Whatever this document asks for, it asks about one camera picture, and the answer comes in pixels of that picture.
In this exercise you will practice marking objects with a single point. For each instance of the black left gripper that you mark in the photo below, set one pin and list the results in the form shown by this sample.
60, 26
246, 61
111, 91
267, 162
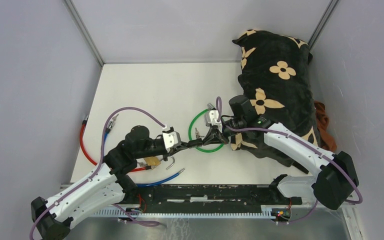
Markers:
170, 151

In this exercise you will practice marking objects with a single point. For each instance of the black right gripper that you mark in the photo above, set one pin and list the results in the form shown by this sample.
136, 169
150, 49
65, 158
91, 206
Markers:
217, 138

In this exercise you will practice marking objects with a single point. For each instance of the silver keys of green lock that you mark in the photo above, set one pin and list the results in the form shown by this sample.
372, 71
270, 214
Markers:
197, 133

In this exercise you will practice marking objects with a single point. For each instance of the green cable lock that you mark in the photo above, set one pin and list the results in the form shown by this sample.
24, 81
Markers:
191, 125

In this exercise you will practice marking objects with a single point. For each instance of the brass padlock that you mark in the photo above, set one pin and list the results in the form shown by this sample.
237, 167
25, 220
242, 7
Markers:
150, 163

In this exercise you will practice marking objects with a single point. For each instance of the blue cable lock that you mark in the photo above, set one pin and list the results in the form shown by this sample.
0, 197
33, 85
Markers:
108, 127

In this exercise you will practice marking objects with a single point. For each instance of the black padlock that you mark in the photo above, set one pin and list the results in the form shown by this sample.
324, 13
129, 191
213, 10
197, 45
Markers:
195, 143

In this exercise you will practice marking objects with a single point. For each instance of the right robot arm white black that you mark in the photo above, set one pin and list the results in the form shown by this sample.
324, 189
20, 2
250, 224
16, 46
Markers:
333, 178

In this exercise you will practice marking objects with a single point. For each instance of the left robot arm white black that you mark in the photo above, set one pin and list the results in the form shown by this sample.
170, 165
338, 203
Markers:
106, 184

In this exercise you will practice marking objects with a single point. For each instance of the black floral pillow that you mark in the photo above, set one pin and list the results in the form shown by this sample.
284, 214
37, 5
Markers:
275, 78

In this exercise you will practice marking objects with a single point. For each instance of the brown cloth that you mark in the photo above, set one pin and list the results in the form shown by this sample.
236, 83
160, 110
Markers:
327, 141

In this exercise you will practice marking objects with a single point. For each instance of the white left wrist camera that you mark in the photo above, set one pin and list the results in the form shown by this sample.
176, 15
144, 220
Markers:
171, 138

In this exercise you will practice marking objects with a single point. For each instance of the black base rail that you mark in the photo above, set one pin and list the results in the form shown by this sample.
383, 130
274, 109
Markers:
246, 201

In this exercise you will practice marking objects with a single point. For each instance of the red cable lock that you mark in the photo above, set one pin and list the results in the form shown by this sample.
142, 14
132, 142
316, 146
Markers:
83, 148

